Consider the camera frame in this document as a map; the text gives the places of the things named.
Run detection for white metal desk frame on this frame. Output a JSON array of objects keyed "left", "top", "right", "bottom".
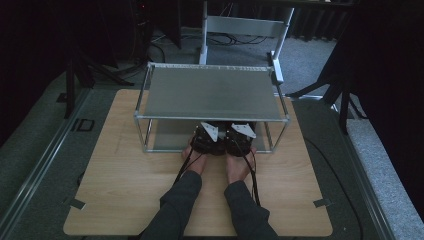
[{"left": 198, "top": 1, "right": 296, "bottom": 84}]

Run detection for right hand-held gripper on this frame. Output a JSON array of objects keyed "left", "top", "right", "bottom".
[{"left": 225, "top": 122, "right": 258, "bottom": 158}]

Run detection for long black cable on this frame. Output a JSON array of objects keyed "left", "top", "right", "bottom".
[{"left": 302, "top": 135, "right": 365, "bottom": 240}]

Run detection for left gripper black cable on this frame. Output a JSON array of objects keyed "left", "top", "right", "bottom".
[{"left": 172, "top": 133, "right": 205, "bottom": 186}]

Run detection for person's right hand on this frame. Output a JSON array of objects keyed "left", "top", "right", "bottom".
[{"left": 225, "top": 146, "right": 258, "bottom": 185}]

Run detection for black metal stand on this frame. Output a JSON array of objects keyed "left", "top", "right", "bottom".
[
  {"left": 285, "top": 66, "right": 369, "bottom": 136},
  {"left": 55, "top": 49, "right": 135, "bottom": 120}
]

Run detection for aluminium floor rail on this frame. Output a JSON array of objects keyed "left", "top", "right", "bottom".
[
  {"left": 0, "top": 87, "right": 92, "bottom": 236},
  {"left": 328, "top": 103, "right": 398, "bottom": 240}
]

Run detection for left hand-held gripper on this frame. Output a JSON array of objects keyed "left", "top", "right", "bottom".
[{"left": 191, "top": 121, "right": 230, "bottom": 157}]

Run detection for black floor cables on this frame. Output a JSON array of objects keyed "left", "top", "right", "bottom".
[{"left": 149, "top": 29, "right": 269, "bottom": 47}]

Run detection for black rectangular bracket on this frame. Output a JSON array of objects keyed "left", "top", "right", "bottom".
[{"left": 69, "top": 117, "right": 96, "bottom": 133}]

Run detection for person's left hand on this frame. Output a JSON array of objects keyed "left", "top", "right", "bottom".
[{"left": 181, "top": 134, "right": 208, "bottom": 176}]

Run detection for grey metal shoe rack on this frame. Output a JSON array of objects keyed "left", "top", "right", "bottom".
[{"left": 133, "top": 61, "right": 292, "bottom": 154}]

